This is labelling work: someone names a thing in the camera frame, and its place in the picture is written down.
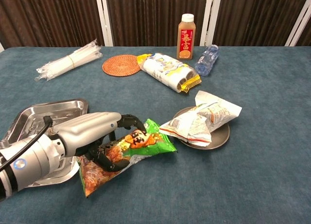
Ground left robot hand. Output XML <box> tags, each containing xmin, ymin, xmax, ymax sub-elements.
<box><xmin>50</xmin><ymin>111</ymin><xmax>148</xmax><ymax>172</ymax></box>

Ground green orange snack bag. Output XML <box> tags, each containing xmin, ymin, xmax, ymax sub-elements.
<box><xmin>78</xmin><ymin>119</ymin><xmax>177</xmax><ymax>198</ymax></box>

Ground rectangular steel tray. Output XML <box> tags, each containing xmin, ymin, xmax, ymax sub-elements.
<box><xmin>0</xmin><ymin>99</ymin><xmax>89</xmax><ymax>188</ymax></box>

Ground clear water bottle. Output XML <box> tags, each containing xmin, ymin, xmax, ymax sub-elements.
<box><xmin>194</xmin><ymin>44</ymin><xmax>220</xmax><ymax>76</ymax></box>

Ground white crinkled snack bag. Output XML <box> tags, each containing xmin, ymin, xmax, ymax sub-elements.
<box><xmin>159</xmin><ymin>90</ymin><xmax>243</xmax><ymax>147</ymax></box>

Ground round metal plate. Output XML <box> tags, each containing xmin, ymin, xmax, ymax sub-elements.
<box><xmin>173</xmin><ymin>106</ymin><xmax>230</xmax><ymax>151</ymax></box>

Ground brown folding screen panel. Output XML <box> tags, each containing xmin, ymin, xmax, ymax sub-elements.
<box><xmin>199</xmin><ymin>0</ymin><xmax>311</xmax><ymax>47</ymax></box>
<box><xmin>94</xmin><ymin>0</ymin><xmax>223</xmax><ymax>47</ymax></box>
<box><xmin>0</xmin><ymin>0</ymin><xmax>114</xmax><ymax>49</ymax></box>
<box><xmin>297</xmin><ymin>17</ymin><xmax>311</xmax><ymax>47</ymax></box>

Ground yellow white packaged rolls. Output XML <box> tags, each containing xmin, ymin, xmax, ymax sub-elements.
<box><xmin>136</xmin><ymin>52</ymin><xmax>202</xmax><ymax>93</ymax></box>

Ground orange woven coaster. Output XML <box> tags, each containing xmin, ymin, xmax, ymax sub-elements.
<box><xmin>102</xmin><ymin>54</ymin><xmax>141</xmax><ymax>77</ymax></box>

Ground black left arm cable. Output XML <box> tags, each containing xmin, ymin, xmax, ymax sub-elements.
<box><xmin>0</xmin><ymin>116</ymin><xmax>53</xmax><ymax>171</ymax></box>

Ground brown juice bottle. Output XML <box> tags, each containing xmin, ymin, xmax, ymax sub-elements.
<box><xmin>176</xmin><ymin>14</ymin><xmax>196</xmax><ymax>61</ymax></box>

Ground bundle of wrapped straws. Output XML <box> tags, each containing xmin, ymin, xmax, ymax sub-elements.
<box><xmin>35</xmin><ymin>38</ymin><xmax>103</xmax><ymax>83</ymax></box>

